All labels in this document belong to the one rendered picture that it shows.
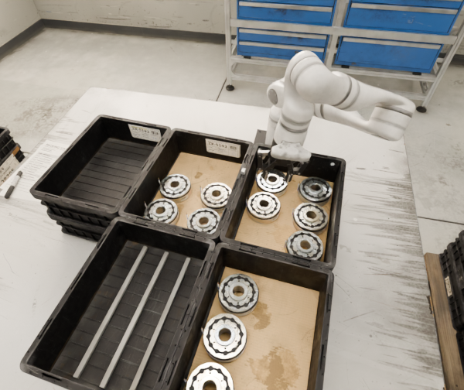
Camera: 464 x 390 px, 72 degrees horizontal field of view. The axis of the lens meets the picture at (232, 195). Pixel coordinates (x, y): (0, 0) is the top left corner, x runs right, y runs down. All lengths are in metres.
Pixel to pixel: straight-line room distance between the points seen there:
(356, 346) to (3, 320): 1.01
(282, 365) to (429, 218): 1.70
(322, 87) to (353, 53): 2.20
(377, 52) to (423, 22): 0.33
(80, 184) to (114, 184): 0.12
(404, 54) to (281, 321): 2.40
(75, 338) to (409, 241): 1.05
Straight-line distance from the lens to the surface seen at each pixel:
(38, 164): 1.58
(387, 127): 0.89
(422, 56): 2.94
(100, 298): 0.95
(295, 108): 0.72
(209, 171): 1.13
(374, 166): 1.43
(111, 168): 1.23
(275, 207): 0.99
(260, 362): 0.83
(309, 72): 0.66
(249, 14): 2.79
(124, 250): 0.99
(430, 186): 2.52
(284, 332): 0.85
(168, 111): 1.65
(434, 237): 2.26
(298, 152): 0.74
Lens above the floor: 1.64
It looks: 51 degrees down
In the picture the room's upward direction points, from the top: 2 degrees counter-clockwise
